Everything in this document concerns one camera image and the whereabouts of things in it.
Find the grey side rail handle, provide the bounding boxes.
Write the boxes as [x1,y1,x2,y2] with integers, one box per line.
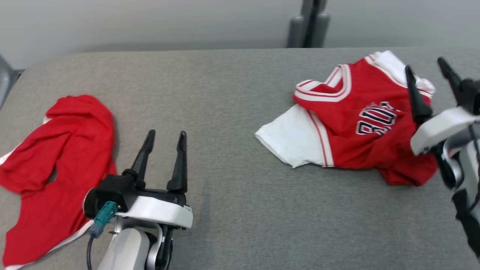
[0,56,17,109]

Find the red shorts with white trim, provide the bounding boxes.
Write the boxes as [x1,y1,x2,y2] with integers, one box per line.
[0,94,117,270]

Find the grey partition post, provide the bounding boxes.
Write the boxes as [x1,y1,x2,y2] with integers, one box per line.
[287,0,331,48]

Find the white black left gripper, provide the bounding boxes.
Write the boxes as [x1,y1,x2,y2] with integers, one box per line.
[116,130,194,230]

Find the red white basketball jersey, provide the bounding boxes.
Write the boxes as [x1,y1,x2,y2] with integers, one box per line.
[255,51,438,187]

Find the left cable with teal connector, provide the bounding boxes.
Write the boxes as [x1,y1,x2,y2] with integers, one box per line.
[86,201,118,270]

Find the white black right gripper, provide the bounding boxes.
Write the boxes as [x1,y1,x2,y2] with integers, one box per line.
[405,57,480,155]

